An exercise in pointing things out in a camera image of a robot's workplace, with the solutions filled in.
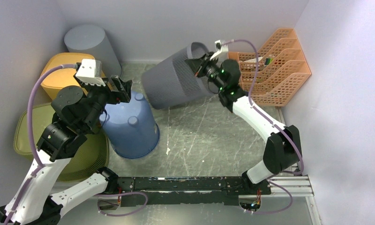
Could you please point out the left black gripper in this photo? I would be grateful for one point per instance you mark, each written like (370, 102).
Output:
(116, 97)

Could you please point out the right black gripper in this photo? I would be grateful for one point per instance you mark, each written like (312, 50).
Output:
(198, 65)

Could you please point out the dark grey mesh basket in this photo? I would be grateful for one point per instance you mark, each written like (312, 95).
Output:
(172, 82)

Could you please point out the blue plastic bucket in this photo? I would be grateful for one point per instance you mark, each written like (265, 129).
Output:
(131, 127)

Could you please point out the light grey plastic bucket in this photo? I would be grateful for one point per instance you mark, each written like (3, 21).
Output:
(93, 40)

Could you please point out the yellow mesh waste basket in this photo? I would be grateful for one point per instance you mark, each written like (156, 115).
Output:
(59, 79)

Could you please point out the olive green mesh basket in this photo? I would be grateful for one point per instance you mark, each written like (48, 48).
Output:
(92, 155)

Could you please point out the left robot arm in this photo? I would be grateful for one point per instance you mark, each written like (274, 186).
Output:
(77, 111)

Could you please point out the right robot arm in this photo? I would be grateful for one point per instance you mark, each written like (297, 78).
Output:
(282, 143)

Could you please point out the orange plastic file organizer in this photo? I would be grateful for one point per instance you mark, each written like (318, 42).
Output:
(277, 73)

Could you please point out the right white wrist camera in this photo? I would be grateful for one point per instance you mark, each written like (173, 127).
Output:
(221, 51)

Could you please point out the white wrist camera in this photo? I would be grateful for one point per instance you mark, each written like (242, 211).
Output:
(221, 51)
(89, 72)

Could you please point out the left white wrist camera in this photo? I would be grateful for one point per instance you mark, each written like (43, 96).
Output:
(89, 72)

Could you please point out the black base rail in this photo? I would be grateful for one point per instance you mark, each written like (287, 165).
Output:
(186, 190)

